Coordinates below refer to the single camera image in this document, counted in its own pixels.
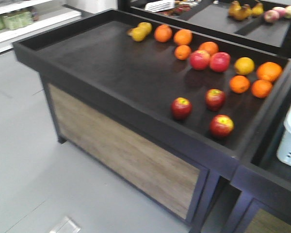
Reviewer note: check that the red yellow apple front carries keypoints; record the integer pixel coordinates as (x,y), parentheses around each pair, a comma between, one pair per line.
(221,126)

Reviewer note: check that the red yellow apple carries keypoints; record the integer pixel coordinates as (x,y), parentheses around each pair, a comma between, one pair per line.
(221,126)
(215,99)
(181,108)

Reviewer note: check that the orange behind apples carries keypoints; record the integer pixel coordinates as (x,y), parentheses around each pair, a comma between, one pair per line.
(210,47)

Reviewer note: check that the brown yellow pear three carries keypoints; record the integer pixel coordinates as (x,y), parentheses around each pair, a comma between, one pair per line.
(257,10)

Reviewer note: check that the black wooden fruit display stand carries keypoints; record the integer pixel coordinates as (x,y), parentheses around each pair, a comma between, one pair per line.
(110,97)

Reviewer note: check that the red yellow apple right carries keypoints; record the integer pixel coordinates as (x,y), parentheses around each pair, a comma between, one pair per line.
(181,108)

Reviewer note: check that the red yellow apple middle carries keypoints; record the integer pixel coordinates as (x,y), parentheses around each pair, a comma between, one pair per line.
(215,99)

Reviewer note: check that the small orange front centre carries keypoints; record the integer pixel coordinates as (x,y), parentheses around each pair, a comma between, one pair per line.
(182,52)

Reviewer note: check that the small orange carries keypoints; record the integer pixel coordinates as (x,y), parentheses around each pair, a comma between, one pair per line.
(239,84)
(261,88)
(182,52)

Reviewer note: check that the pinkish red apple left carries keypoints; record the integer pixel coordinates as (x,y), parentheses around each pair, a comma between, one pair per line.
(199,60)

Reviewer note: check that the pinkish red apple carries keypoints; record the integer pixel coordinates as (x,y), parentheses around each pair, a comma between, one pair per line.
(220,61)
(199,60)

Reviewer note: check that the yellow pear-apple front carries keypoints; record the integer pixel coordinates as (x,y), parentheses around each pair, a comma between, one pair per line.
(138,34)

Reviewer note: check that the yellow pear-apple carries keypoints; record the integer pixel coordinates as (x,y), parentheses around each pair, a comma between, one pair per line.
(138,34)
(147,26)

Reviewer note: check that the orange back left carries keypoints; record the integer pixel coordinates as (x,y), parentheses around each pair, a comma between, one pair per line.
(163,33)

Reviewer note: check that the orange back centre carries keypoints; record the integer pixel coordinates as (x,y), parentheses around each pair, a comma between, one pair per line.
(183,37)

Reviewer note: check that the yellow pear-apple rear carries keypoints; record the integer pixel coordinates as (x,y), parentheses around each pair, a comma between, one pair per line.
(147,26)

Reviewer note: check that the pinkish red apple right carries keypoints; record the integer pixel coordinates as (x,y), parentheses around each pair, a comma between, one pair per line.
(220,61)

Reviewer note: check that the small orange lower left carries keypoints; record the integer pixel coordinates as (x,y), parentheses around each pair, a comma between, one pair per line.
(239,84)

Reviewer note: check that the yellow round citrus fruit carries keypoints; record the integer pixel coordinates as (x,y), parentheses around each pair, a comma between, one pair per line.
(244,66)

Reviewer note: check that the white perforated tray lid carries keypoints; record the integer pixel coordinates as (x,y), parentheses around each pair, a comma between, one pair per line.
(160,5)

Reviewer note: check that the small orange lower right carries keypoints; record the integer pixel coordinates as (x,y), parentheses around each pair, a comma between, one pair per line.
(261,88)

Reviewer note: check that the large orange far right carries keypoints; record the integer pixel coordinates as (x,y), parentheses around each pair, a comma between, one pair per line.
(269,71)

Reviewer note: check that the metal floor socket cover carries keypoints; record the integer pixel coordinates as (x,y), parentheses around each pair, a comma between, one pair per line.
(66,225)

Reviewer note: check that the brown yellow pear one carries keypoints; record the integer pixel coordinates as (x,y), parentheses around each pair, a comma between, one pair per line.
(234,8)

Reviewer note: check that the white supermarket shelf unit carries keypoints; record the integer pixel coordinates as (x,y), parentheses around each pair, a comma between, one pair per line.
(46,14)

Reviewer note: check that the brown yellow pear two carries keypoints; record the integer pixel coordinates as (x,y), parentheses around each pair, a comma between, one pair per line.
(244,12)

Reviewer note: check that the black rear display tray stand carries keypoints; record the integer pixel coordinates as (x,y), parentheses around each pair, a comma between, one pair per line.
(211,21)

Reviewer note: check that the pale pink apple front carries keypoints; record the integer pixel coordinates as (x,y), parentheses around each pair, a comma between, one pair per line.
(271,16)

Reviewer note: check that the pale pink apple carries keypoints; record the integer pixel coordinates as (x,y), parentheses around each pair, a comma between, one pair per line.
(271,16)
(281,11)
(287,12)

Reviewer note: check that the right row green drink packs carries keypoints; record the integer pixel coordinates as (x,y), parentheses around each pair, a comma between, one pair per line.
(16,19)

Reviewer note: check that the pale pink apple middle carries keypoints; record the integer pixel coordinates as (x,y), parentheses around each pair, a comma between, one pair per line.
(281,11)

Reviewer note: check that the pale pink apple right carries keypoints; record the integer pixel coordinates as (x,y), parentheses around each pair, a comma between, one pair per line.
(287,12)

